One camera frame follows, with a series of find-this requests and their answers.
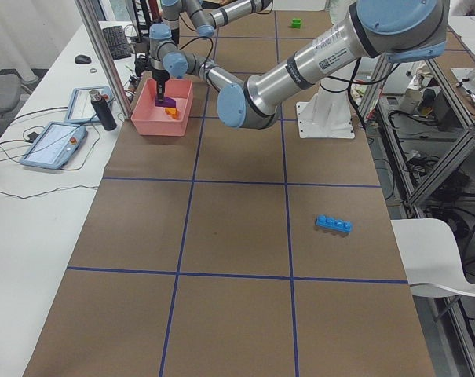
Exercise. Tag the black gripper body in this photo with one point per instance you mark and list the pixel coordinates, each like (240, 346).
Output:
(158, 78)

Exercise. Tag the purple block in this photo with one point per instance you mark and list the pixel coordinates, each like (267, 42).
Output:
(167, 103)

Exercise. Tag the orange block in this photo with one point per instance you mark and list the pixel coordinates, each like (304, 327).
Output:
(172, 112)

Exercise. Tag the green block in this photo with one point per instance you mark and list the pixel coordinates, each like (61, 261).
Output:
(296, 23)

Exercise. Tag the long blue block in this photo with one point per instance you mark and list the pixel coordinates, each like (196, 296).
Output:
(334, 224)

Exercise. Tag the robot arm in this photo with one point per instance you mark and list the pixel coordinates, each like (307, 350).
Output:
(206, 21)
(403, 31)

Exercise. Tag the pink plastic box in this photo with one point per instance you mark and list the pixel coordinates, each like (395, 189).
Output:
(167, 118)

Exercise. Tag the black keyboard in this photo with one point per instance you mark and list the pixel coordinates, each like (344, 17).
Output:
(117, 42)

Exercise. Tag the black water bottle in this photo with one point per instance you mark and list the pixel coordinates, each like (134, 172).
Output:
(102, 110)

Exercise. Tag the black computer mouse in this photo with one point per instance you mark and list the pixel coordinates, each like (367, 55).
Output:
(82, 59)

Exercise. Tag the far teach pendant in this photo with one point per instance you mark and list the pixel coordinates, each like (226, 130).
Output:
(80, 108)

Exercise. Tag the teach pendant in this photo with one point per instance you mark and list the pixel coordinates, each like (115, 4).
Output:
(54, 146)
(80, 108)

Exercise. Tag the near teach pendant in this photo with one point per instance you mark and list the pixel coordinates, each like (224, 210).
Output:
(54, 146)

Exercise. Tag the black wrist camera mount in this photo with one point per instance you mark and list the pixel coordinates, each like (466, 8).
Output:
(141, 64)

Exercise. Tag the aluminium frame post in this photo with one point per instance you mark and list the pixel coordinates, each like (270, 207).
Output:
(94, 31)

